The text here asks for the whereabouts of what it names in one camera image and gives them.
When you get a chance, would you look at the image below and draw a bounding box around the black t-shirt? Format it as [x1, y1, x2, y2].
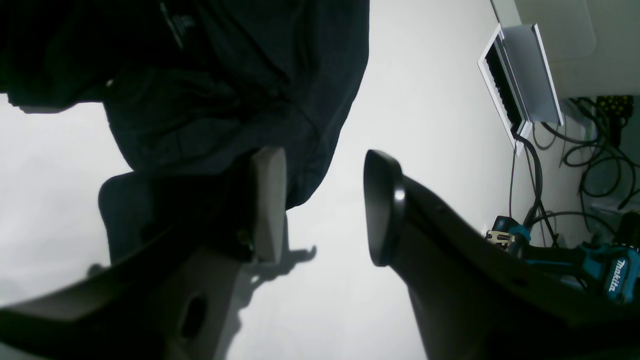
[1, 0, 371, 208]

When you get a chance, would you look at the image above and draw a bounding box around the teal cordless drill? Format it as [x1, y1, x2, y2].
[485, 211, 640, 305]

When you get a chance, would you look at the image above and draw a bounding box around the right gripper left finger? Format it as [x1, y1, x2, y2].
[1, 146, 287, 360]

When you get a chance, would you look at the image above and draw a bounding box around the black cable bundle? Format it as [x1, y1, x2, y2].
[510, 95, 640, 248]

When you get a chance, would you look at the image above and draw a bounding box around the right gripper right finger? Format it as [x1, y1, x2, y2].
[363, 150, 639, 360]

